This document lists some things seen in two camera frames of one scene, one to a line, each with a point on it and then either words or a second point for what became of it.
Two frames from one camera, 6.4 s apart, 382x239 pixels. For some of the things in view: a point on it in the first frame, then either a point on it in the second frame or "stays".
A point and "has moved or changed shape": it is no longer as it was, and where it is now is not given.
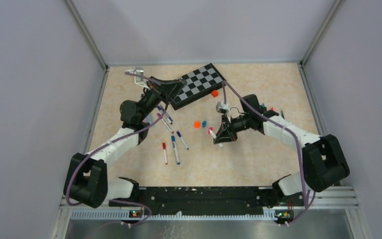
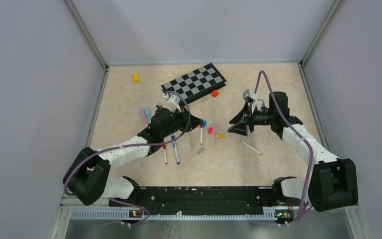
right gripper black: x=227 y=132 -> x=244 y=118
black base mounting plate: x=208 y=200 stays
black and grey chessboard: x=199 y=83 stays
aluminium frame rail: x=338 y=202 stays
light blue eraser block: x=149 y=118 stays
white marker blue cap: x=173 y=141 stays
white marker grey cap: x=166 y=123 has moved or changed shape
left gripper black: x=169 y=88 -> x=190 y=121
